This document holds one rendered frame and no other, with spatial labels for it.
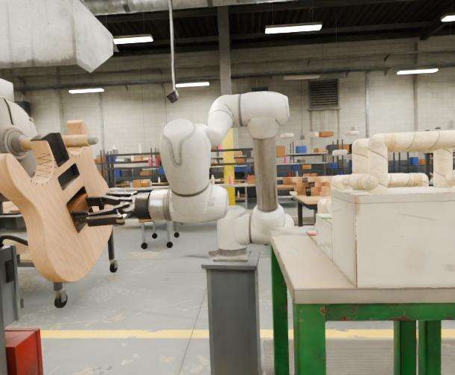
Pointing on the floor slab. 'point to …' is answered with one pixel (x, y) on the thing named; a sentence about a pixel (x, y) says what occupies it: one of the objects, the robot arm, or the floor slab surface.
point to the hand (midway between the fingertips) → (82, 208)
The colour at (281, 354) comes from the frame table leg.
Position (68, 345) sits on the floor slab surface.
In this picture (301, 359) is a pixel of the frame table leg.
